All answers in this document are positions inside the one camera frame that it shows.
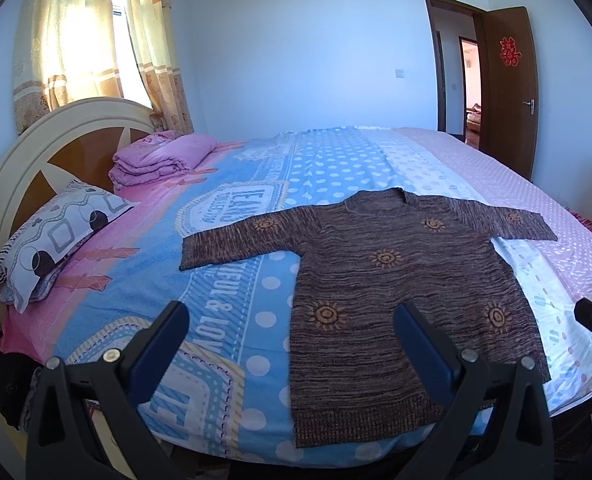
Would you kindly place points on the brown wooden door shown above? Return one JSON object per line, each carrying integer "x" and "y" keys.
{"x": 510, "y": 131}

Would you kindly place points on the grey patterned pillow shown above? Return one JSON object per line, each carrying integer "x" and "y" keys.
{"x": 55, "y": 239}

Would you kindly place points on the cream wooden headboard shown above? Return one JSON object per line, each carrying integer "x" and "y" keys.
{"x": 75, "y": 142}

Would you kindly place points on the silver door handle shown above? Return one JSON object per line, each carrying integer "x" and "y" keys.
{"x": 531, "y": 104}

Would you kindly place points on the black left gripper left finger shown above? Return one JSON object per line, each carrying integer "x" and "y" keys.
{"x": 63, "y": 442}

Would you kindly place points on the dark clothes pile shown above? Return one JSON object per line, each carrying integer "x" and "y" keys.
{"x": 19, "y": 375}

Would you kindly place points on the folded pink quilt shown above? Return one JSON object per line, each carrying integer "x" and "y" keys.
{"x": 158, "y": 156}

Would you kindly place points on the brown knitted sweater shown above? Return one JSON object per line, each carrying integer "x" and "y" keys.
{"x": 349, "y": 379}

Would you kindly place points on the pink dotted bed sheet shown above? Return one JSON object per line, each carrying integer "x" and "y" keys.
{"x": 570, "y": 256}

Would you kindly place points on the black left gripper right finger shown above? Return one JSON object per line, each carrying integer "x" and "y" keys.
{"x": 496, "y": 423}

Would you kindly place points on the red paper door decoration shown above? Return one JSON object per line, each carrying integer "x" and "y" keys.
{"x": 509, "y": 53}

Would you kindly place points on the yellow patterned curtain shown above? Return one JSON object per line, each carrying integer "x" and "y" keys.
{"x": 66, "y": 51}

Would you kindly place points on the blue patterned bed blanket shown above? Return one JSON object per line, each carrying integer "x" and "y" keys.
{"x": 291, "y": 254}

